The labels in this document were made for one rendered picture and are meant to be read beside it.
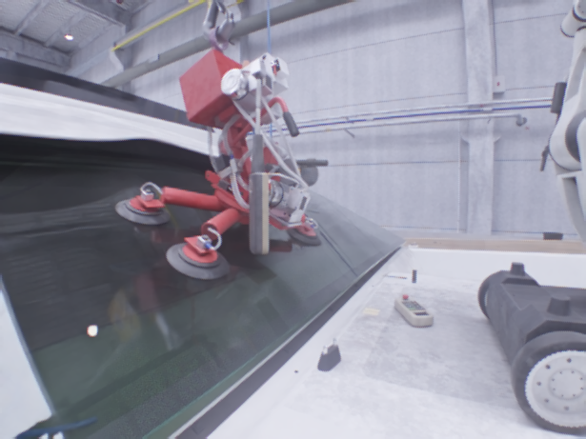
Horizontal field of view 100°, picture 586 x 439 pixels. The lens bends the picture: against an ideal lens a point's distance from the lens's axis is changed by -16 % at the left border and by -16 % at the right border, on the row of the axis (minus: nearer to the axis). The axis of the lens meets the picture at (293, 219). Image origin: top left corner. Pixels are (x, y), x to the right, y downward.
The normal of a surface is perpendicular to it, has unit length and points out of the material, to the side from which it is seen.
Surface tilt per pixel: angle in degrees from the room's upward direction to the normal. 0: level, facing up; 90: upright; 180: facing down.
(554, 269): 90
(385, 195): 90
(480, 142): 90
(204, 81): 90
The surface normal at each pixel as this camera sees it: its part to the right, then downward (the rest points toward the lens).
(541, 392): -0.44, 0.07
